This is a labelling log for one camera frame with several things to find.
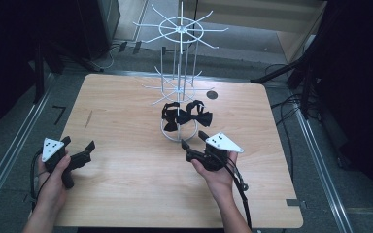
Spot white wire display rack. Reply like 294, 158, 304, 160
132, 0, 230, 143

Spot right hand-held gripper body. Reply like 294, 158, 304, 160
186, 131, 245, 173

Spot person's right hand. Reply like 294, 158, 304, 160
190, 150, 240, 199

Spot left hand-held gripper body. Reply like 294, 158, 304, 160
40, 137, 93, 190

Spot black stand leg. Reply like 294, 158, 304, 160
250, 56, 309, 84

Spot metal floor rail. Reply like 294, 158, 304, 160
0, 72, 56, 224
291, 96, 354, 233

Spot black cabinet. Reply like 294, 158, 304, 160
74, 0, 121, 61

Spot black metal stand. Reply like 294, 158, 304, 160
33, 42, 47, 105

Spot dark curtain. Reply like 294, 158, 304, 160
0, 0, 79, 144
304, 0, 373, 208

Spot light wooden furniture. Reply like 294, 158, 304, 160
178, 0, 328, 64

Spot person's left hand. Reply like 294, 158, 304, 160
36, 154, 73, 210

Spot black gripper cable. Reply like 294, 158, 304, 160
28, 150, 50, 212
223, 156, 254, 231

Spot black bow tie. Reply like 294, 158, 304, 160
160, 101, 188, 133
175, 99, 214, 128

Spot black floor cables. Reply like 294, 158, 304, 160
265, 62, 307, 157

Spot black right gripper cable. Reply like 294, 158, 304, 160
223, 156, 254, 231

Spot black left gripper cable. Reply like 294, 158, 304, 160
28, 150, 50, 212

